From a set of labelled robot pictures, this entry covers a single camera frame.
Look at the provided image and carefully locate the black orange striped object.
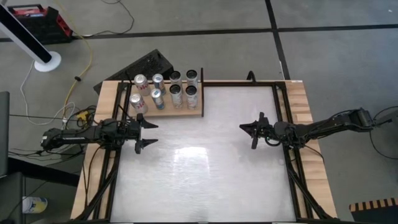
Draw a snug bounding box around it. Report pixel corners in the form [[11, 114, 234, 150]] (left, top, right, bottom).
[[349, 197, 398, 224]]

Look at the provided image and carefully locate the wooden shelf board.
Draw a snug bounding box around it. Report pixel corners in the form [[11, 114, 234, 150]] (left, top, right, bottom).
[[129, 82, 203, 118]]

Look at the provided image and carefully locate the blue silver Red Bull can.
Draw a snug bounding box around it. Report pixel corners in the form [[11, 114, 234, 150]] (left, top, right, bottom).
[[150, 88, 165, 111], [151, 73, 167, 96]]

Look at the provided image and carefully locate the black perforated box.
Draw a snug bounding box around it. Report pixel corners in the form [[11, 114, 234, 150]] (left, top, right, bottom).
[[93, 49, 176, 95]]

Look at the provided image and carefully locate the black cable loop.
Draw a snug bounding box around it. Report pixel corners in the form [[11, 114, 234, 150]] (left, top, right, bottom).
[[369, 105, 398, 161]]

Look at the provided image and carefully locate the clear bottle edge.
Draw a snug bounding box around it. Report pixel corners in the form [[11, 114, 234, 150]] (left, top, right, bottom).
[[185, 85, 199, 110]]

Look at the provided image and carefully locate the white yellow canister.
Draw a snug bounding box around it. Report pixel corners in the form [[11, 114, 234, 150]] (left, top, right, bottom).
[[22, 196, 49, 214]]

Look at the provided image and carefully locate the black floor cable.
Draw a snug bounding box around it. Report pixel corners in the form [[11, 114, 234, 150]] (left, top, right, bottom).
[[83, 0, 135, 37]]

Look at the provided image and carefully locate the yellow cable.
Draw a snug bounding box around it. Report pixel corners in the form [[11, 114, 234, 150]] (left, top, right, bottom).
[[54, 0, 94, 119]]

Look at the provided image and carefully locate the silver red Diet Coke can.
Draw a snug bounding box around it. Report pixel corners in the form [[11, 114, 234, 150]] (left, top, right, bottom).
[[129, 93, 149, 115], [132, 73, 152, 96]]

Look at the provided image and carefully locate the white pole stand black stripe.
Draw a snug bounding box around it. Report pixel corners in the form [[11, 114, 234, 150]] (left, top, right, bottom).
[[0, 2, 62, 73]]

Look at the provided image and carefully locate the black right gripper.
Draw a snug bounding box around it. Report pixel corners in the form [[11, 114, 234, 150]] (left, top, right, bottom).
[[238, 111, 282, 150]]

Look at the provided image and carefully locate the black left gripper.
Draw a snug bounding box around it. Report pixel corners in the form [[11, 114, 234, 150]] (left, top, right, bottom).
[[123, 113, 159, 155]]

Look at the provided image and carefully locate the dark upright panel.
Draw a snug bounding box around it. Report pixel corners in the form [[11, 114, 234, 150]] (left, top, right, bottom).
[[0, 91, 10, 177]]

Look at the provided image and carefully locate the black metal table frame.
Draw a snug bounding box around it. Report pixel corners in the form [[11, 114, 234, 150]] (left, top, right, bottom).
[[73, 67, 335, 223]]

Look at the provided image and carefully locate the red black tool case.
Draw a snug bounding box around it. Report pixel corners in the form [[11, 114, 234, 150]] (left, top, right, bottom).
[[7, 3, 74, 45]]

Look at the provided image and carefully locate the white cable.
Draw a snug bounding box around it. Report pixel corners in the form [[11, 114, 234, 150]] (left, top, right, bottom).
[[20, 60, 77, 126]]

